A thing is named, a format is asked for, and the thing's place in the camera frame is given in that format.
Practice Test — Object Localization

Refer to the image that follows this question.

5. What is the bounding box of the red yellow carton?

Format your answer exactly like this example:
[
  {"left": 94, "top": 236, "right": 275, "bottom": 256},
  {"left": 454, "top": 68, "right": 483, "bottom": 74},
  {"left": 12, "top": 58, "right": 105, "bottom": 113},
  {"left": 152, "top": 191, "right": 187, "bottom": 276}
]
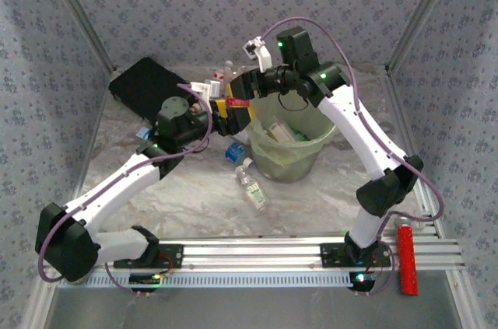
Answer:
[{"left": 216, "top": 97, "right": 251, "bottom": 117}]

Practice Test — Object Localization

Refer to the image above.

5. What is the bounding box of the white bottle orange mark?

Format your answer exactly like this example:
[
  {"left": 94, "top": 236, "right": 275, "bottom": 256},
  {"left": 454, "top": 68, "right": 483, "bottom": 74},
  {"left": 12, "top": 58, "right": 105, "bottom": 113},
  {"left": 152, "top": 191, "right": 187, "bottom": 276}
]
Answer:
[{"left": 232, "top": 131, "right": 253, "bottom": 148}]

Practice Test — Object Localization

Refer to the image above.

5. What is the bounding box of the clear bottle red label white cap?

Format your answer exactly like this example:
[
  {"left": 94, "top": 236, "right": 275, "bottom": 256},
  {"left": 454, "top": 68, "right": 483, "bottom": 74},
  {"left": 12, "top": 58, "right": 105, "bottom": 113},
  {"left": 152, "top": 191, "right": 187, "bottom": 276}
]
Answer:
[{"left": 212, "top": 59, "right": 237, "bottom": 82}]

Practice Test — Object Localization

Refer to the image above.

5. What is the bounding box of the crushed blue label bottle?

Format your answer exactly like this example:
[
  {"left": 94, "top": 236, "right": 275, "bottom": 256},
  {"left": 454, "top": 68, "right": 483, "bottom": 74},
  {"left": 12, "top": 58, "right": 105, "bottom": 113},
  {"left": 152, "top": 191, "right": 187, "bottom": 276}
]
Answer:
[{"left": 224, "top": 142, "right": 254, "bottom": 169}]

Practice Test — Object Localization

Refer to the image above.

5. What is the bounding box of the white rectangular carton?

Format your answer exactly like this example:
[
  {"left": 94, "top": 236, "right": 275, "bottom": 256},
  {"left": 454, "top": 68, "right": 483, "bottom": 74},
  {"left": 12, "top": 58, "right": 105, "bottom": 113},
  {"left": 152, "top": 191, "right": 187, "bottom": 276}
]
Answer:
[{"left": 266, "top": 121, "right": 296, "bottom": 143}]

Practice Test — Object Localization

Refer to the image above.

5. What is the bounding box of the grey plastic bin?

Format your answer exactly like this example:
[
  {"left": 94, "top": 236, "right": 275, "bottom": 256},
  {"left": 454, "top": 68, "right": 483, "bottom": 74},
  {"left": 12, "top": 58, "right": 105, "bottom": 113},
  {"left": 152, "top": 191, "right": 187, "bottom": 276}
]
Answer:
[{"left": 252, "top": 138, "right": 322, "bottom": 183}]

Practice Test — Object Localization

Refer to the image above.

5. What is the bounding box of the clear bottle green label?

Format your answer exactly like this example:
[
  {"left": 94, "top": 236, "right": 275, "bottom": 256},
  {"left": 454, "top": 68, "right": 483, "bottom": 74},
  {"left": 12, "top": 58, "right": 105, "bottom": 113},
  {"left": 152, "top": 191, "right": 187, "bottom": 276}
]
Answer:
[{"left": 233, "top": 167, "right": 270, "bottom": 212}]

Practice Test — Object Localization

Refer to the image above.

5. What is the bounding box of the translucent green waste bin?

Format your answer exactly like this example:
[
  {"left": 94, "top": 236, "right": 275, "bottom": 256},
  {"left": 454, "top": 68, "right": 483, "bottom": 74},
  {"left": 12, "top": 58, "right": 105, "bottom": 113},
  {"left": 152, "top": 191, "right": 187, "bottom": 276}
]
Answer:
[{"left": 243, "top": 103, "right": 338, "bottom": 163}]

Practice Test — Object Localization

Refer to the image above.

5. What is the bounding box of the black hard case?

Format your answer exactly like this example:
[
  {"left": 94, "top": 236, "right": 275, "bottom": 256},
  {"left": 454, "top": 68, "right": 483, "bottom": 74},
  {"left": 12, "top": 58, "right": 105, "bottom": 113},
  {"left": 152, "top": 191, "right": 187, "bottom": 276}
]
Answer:
[{"left": 107, "top": 57, "right": 195, "bottom": 128}]

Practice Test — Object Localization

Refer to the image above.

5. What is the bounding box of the small lit controller board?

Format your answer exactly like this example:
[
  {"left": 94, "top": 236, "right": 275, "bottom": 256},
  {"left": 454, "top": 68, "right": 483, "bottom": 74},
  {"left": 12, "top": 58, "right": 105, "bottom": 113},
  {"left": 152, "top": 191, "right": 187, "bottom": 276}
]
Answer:
[
  {"left": 349, "top": 271, "right": 377, "bottom": 292},
  {"left": 128, "top": 272, "right": 163, "bottom": 287}
]

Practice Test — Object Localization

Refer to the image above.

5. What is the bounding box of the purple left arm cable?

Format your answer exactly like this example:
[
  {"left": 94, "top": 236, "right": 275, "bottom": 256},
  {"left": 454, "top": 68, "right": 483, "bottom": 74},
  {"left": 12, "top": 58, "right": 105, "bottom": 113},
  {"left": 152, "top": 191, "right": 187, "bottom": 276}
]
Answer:
[{"left": 37, "top": 82, "right": 214, "bottom": 297}]

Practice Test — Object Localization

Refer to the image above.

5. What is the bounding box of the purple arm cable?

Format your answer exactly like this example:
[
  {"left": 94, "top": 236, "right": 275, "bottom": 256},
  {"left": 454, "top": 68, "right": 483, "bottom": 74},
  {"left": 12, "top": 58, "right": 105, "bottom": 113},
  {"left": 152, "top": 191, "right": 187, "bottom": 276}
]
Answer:
[
  {"left": 37, "top": 82, "right": 214, "bottom": 297},
  {"left": 261, "top": 16, "right": 444, "bottom": 298}
]

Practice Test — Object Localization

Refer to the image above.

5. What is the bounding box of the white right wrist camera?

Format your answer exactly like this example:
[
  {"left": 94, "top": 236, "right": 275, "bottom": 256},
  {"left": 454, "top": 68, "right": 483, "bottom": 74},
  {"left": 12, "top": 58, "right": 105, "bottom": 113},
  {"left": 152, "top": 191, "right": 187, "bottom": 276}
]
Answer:
[{"left": 242, "top": 36, "right": 273, "bottom": 72}]

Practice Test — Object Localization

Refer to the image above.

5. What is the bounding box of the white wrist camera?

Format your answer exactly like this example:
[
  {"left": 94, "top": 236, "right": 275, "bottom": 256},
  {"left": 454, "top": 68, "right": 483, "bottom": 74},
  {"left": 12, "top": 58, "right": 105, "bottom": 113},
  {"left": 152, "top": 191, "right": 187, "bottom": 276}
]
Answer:
[
  {"left": 191, "top": 79, "right": 223, "bottom": 101},
  {"left": 242, "top": 36, "right": 273, "bottom": 72}
]

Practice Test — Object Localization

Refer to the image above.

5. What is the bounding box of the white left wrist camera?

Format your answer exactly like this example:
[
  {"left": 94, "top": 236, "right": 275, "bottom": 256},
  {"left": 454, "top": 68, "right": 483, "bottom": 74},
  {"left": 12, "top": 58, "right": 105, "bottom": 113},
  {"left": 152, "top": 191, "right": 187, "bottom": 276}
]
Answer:
[{"left": 191, "top": 79, "right": 223, "bottom": 101}]

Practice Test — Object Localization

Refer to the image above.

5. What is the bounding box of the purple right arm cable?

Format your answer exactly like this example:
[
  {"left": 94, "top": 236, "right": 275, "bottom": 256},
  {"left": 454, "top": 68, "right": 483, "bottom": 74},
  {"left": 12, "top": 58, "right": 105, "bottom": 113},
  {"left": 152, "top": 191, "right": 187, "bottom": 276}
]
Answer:
[{"left": 261, "top": 16, "right": 444, "bottom": 298}]

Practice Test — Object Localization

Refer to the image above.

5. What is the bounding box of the aluminium side rail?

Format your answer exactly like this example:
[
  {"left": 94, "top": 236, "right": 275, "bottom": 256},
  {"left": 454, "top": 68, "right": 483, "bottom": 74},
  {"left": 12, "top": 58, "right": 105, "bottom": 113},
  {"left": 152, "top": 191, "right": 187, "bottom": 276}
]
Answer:
[
  {"left": 33, "top": 68, "right": 117, "bottom": 329},
  {"left": 383, "top": 68, "right": 480, "bottom": 329}
]

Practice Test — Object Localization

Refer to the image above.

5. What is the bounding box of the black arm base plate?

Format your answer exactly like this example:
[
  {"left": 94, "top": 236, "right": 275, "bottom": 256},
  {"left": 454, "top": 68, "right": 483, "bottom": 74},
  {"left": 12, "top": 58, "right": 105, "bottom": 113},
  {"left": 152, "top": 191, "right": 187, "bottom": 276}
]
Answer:
[
  {"left": 319, "top": 243, "right": 392, "bottom": 268},
  {"left": 113, "top": 243, "right": 184, "bottom": 270}
]

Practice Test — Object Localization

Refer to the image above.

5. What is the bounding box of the aluminium rail beam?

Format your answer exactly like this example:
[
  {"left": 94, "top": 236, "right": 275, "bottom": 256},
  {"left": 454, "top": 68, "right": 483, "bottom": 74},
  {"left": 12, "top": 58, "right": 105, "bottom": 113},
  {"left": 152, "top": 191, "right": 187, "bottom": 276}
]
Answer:
[{"left": 99, "top": 236, "right": 466, "bottom": 271}]

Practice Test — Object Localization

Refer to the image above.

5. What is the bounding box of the aluminium corner post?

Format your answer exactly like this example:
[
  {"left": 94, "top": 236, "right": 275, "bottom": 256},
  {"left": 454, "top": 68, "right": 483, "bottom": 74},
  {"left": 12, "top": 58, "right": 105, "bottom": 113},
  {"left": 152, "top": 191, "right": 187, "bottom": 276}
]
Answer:
[
  {"left": 40, "top": 0, "right": 117, "bottom": 73},
  {"left": 384, "top": 0, "right": 464, "bottom": 73}
]

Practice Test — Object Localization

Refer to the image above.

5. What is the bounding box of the white slotted cable duct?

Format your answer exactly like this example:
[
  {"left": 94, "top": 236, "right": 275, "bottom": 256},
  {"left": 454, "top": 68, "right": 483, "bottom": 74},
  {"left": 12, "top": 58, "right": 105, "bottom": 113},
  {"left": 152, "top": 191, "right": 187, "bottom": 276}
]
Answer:
[{"left": 58, "top": 271, "right": 355, "bottom": 289}]

